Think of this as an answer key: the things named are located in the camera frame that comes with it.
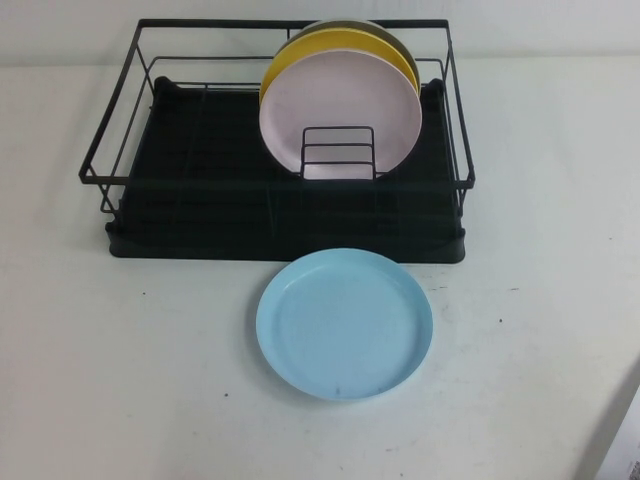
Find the white printed box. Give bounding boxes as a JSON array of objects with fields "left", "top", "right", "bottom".
[{"left": 597, "top": 399, "right": 640, "bottom": 480}]

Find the light blue round plate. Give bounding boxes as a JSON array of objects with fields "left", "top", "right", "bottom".
[{"left": 255, "top": 249, "right": 434, "bottom": 404}]

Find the black plastic drip tray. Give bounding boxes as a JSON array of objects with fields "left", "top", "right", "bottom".
[{"left": 103, "top": 75, "right": 467, "bottom": 262}]

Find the pink round plate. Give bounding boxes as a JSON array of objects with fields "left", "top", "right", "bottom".
[{"left": 258, "top": 49, "right": 424, "bottom": 182}]

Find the yellow round plate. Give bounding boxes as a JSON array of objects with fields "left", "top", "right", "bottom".
[{"left": 259, "top": 28, "right": 421, "bottom": 101}]

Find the olive grey round plate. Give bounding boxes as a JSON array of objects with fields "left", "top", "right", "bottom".
[{"left": 298, "top": 18, "right": 417, "bottom": 72}]

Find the black wire dish rack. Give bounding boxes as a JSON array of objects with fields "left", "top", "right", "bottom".
[{"left": 77, "top": 17, "right": 476, "bottom": 217}]

